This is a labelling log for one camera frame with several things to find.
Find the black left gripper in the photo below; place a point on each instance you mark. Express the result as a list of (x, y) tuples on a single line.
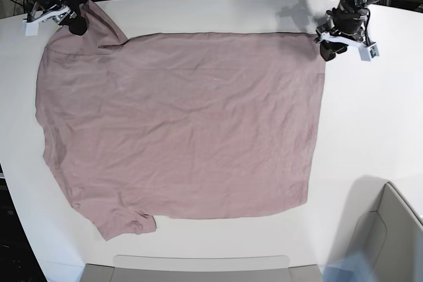
[(343, 24)]

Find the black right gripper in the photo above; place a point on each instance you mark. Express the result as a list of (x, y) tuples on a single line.
[(78, 25)]

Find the dusty pink T-shirt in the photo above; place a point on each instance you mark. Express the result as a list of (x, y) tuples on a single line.
[(183, 125)]

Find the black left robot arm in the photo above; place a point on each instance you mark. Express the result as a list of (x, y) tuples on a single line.
[(351, 5)]

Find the grey storage bin right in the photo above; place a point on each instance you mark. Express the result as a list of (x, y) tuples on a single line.
[(387, 243)]

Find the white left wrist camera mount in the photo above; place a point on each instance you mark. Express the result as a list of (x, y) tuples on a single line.
[(367, 52)]

